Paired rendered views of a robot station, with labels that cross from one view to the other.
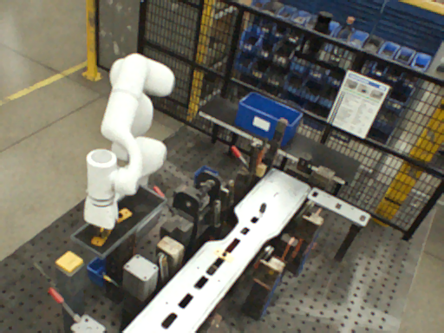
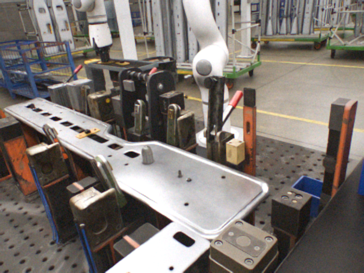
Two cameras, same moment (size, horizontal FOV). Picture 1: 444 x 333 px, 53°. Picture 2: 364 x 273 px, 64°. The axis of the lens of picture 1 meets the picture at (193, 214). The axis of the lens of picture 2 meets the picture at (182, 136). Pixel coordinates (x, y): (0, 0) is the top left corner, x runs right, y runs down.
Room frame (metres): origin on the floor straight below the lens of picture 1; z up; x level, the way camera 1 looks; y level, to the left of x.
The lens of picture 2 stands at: (1.84, -0.92, 1.40)
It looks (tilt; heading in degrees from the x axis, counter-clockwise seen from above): 25 degrees down; 112
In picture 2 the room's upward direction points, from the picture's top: 6 degrees counter-clockwise
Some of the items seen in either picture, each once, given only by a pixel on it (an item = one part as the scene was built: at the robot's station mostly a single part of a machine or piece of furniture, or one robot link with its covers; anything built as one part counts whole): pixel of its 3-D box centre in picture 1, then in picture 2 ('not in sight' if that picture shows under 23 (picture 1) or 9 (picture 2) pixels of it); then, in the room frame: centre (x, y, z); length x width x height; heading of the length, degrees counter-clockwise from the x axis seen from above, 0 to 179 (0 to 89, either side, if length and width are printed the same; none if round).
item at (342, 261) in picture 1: (348, 240); not in sight; (1.57, -0.76, 0.84); 0.11 x 0.06 x 0.29; 65
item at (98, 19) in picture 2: (101, 193); (97, 19); (1.00, 0.30, 1.35); 0.09 x 0.08 x 0.03; 81
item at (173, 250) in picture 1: (166, 277); (107, 135); (1.09, 0.06, 0.89); 0.13 x 0.11 x 0.38; 65
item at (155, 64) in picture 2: (121, 218); (121, 64); (1.10, 0.25, 1.16); 0.37 x 0.14 x 0.02; 155
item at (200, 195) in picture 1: (192, 226); (151, 133); (1.35, -0.01, 0.94); 0.18 x 0.13 x 0.49; 155
